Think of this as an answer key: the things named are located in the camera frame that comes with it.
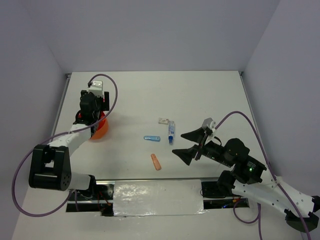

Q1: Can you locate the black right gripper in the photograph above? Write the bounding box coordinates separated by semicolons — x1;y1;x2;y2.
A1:
171;126;233;167

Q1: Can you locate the blue glue bottle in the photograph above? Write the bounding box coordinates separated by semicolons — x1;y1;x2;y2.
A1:
168;120;175;145

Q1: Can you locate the light blue correction tape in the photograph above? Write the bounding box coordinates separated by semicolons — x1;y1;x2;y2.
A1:
143;135;161;142

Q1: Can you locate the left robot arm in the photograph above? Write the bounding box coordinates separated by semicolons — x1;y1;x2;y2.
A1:
28;90;110;200

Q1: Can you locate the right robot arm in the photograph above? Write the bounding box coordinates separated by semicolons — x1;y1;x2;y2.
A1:
172;127;320;233

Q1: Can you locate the orange round pen holder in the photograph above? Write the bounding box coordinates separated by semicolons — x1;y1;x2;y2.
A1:
74;111;109;141

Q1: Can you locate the small white eraser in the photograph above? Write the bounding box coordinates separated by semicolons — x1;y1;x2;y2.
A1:
158;118;170;125

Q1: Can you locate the salmon pink eraser stick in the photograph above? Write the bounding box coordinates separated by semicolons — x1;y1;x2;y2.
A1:
150;153;162;171

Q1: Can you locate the silver foil covered plate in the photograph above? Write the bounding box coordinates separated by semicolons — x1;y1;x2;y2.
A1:
113;179;205;217

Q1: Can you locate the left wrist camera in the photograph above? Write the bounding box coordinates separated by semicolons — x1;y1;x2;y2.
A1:
88;80;104;98

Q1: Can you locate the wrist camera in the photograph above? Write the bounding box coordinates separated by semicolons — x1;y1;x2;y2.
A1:
201;118;216;138
88;80;104;98

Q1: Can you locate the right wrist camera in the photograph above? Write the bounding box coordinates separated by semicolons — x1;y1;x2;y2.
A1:
201;118;216;138

